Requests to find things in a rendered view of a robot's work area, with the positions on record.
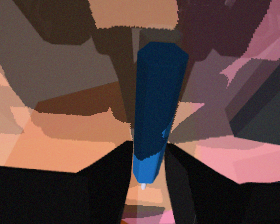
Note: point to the grey flat rectangular slab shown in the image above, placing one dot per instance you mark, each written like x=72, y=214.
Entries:
x=259, y=118

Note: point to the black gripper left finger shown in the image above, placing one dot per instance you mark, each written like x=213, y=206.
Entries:
x=93, y=195

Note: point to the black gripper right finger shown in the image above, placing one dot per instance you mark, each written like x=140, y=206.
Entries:
x=200, y=195

